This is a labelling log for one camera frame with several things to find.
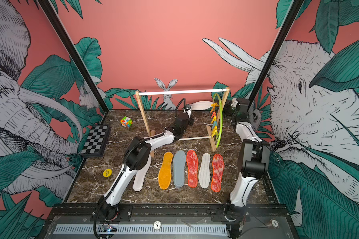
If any white perforated rail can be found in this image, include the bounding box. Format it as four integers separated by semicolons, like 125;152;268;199
52;224;227;236

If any grey striped insole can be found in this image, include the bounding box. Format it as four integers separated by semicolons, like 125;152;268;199
133;155;152;192
191;101;213;111

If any grey textured insole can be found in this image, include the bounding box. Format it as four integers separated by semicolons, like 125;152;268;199
198;153;211;189

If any wooden hanger rack frame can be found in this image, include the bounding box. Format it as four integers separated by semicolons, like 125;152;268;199
124;87;230;159

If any green clip hanger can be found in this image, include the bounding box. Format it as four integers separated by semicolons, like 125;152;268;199
210;93;222;148

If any black white checkerboard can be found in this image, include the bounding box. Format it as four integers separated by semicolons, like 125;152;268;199
79;124;111;157

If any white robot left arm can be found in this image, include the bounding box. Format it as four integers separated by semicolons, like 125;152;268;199
90;113;194;222

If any yellow-edged insole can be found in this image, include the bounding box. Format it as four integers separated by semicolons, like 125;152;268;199
158;152;174;190

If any white smooth insole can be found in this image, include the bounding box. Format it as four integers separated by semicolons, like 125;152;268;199
173;150;186;188

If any yellow round sticker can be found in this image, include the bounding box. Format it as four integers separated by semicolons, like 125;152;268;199
103;169;112;178

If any red orange-edged insole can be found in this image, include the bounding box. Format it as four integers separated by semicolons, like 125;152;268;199
186;150;198;188
210;153;224;192

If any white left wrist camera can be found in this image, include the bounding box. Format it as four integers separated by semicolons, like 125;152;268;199
183;104;192;118

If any colourful puzzle cube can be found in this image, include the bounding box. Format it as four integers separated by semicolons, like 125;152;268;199
120;117;133;128

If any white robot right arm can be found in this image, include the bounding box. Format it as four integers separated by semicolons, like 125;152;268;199
225;98;271;207

